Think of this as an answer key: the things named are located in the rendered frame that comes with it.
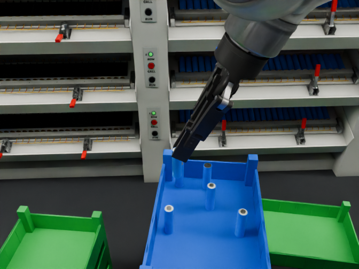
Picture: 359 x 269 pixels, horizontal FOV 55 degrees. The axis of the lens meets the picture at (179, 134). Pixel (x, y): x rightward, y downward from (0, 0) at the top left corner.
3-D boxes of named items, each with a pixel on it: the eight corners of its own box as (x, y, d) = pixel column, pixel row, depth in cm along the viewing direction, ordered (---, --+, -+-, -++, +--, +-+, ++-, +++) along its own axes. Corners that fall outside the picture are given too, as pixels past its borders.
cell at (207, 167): (203, 167, 70) (201, 190, 74) (211, 168, 70) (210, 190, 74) (203, 161, 72) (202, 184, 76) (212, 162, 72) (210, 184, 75)
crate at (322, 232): (342, 218, 109) (349, 200, 104) (359, 276, 93) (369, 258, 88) (247, 208, 112) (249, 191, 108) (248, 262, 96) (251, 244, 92)
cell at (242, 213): (244, 238, 64) (248, 215, 60) (234, 237, 64) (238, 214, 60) (243, 230, 65) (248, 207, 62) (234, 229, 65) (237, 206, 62)
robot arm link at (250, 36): (293, 13, 51) (270, 46, 54) (239, -16, 49) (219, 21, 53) (305, 33, 44) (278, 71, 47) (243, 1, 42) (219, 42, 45)
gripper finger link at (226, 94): (241, 71, 52) (245, 85, 47) (224, 99, 54) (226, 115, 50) (227, 64, 51) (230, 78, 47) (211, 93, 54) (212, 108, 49)
